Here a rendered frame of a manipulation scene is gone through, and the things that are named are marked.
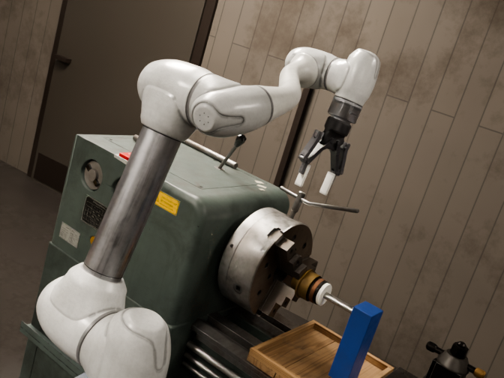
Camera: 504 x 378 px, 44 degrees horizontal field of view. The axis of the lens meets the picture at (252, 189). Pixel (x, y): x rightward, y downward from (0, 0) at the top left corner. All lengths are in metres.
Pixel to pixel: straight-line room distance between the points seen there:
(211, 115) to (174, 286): 0.66
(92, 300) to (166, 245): 0.39
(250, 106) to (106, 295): 0.56
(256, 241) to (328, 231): 2.27
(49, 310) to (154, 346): 0.30
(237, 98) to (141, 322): 0.54
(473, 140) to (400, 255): 0.81
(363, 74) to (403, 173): 2.07
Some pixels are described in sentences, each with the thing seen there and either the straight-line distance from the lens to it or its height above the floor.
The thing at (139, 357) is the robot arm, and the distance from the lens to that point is 1.44.
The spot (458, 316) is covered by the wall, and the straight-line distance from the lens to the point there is 3.96.
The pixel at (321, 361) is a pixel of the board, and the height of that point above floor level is 0.89.
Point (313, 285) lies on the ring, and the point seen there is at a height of 1.10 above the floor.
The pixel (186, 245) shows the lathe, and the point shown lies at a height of 1.12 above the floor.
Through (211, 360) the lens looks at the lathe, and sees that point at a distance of 1.95.
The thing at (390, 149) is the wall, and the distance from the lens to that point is 3.88.
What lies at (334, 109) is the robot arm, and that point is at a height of 1.59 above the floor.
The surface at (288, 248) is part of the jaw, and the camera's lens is 1.80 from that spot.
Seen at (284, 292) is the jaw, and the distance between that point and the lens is 1.89.
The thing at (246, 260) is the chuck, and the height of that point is 1.12.
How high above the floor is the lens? 1.78
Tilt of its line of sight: 15 degrees down
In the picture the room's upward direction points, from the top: 17 degrees clockwise
